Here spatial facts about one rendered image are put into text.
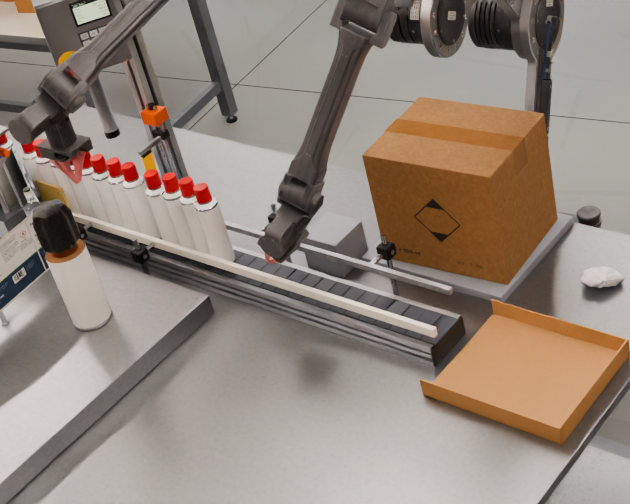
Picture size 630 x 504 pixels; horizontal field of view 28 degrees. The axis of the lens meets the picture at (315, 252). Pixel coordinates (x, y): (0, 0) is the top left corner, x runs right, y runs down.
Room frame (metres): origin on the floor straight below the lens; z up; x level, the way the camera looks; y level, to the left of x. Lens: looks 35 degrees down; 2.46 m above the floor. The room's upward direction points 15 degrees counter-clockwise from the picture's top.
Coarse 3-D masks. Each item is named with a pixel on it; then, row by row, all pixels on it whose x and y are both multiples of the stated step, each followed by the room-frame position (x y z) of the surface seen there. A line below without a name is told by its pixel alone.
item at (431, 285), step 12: (228, 228) 2.34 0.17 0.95; (240, 228) 2.31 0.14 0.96; (312, 252) 2.16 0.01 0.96; (324, 252) 2.14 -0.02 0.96; (348, 264) 2.09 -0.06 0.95; (360, 264) 2.06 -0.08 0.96; (372, 264) 2.05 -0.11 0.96; (396, 276) 2.00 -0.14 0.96; (408, 276) 1.98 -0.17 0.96; (432, 288) 1.94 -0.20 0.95; (444, 288) 1.91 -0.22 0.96
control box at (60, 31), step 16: (32, 0) 2.61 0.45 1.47; (48, 0) 2.58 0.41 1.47; (64, 0) 2.58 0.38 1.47; (112, 0) 2.59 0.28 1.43; (48, 16) 2.57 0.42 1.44; (64, 16) 2.58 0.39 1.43; (112, 16) 2.59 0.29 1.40; (48, 32) 2.57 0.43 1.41; (64, 32) 2.57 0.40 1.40; (80, 32) 2.58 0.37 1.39; (64, 48) 2.57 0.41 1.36; (80, 48) 2.58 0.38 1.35; (128, 48) 2.59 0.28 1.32; (112, 64) 2.58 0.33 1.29
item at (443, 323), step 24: (120, 240) 2.52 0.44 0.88; (192, 264) 2.35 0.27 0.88; (240, 264) 2.30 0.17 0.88; (264, 264) 2.27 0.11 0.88; (264, 288) 2.18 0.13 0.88; (336, 288) 2.12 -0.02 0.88; (336, 312) 2.04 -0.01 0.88; (408, 312) 1.97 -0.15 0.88; (432, 312) 1.95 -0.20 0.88; (408, 336) 1.91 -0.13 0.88
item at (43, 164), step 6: (36, 144) 2.72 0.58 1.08; (36, 150) 2.71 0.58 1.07; (36, 162) 2.71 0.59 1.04; (42, 162) 2.70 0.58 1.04; (48, 162) 2.70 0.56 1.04; (42, 168) 2.70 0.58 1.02; (48, 168) 2.70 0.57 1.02; (42, 174) 2.71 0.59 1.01; (48, 174) 2.70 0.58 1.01; (48, 180) 2.70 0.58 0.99; (54, 180) 2.70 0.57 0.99
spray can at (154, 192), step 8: (144, 176) 2.43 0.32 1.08; (152, 176) 2.42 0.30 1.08; (152, 184) 2.42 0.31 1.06; (160, 184) 2.43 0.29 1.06; (152, 192) 2.42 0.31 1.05; (160, 192) 2.42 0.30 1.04; (152, 200) 2.41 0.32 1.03; (160, 200) 2.41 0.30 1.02; (152, 208) 2.42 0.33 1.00; (160, 208) 2.41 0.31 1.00; (160, 216) 2.41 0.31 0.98; (168, 216) 2.41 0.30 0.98; (160, 224) 2.42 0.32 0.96; (168, 224) 2.41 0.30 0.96; (160, 232) 2.42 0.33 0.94; (168, 232) 2.41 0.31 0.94; (168, 240) 2.41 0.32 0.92; (176, 240) 2.41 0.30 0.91
